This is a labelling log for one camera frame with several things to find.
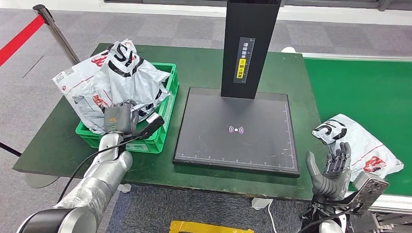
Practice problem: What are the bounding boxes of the pale round table foot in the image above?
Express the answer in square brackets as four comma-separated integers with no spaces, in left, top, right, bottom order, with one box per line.
[24,173,60,188]

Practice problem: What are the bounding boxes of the black right camera cable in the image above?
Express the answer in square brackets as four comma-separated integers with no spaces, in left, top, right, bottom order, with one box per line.
[296,205,353,233]

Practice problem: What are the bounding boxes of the green conveyor belt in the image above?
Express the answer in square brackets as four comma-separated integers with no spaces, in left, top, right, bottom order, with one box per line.
[303,58,412,198]

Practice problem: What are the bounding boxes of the white poly mailer parcel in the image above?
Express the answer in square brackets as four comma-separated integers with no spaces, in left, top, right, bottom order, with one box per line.
[311,113,404,183]
[72,38,172,129]
[52,48,171,135]

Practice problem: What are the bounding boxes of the green plastic crate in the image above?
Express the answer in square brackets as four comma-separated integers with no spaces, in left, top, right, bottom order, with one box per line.
[75,63,180,154]

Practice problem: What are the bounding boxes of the thin white cable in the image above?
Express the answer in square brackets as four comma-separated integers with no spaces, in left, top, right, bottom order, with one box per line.
[267,200,277,233]

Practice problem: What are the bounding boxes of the black inbound scanner machine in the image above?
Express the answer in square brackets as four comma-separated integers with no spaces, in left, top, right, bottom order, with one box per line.
[172,0,301,178]

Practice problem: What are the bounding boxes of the black left camera cable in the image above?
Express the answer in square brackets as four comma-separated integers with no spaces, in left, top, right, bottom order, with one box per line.
[57,136,142,204]

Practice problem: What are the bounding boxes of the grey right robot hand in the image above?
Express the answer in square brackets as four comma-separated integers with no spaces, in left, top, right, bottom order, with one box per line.
[304,142,352,201]

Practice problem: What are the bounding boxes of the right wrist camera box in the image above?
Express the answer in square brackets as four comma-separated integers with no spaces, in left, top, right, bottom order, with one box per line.
[343,171,391,216]

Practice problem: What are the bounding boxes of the black camera cable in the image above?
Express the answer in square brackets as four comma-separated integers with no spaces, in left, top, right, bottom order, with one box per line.
[57,136,142,204]
[296,205,353,233]

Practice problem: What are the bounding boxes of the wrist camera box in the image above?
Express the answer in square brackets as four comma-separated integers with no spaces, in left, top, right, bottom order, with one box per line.
[130,112,166,141]
[343,171,391,216]

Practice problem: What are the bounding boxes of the steel stanchion post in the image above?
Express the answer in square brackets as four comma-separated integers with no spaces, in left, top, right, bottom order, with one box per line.
[32,3,81,66]

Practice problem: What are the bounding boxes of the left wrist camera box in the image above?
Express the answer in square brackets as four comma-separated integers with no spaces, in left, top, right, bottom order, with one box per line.
[130,112,166,141]

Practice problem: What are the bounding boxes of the black barrier strap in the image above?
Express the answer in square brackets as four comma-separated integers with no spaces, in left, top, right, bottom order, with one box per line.
[0,141,22,157]

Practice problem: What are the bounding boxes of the red barrier belt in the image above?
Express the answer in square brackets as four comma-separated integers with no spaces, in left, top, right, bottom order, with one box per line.
[0,14,46,68]

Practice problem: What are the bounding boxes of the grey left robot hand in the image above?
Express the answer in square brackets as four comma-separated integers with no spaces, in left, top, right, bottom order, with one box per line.
[103,100,140,136]

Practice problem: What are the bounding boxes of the yellow taped block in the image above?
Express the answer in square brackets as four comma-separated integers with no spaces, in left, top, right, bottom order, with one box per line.
[169,220,254,233]

